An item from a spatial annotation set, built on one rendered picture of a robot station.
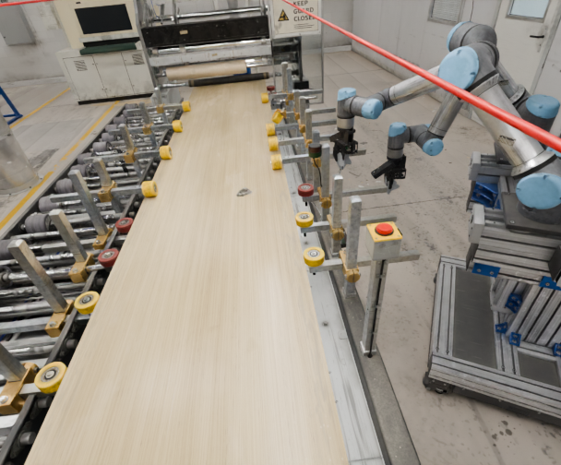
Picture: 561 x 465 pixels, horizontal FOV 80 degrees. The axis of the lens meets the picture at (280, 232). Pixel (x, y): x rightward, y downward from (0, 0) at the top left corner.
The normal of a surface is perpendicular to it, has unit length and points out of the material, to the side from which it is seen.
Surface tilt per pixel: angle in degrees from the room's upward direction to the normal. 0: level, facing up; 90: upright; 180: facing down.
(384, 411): 0
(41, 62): 90
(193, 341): 0
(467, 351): 0
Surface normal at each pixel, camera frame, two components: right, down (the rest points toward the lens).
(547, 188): -0.67, 0.56
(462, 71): -0.81, 0.33
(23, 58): 0.11, 0.60
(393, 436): -0.07, -0.79
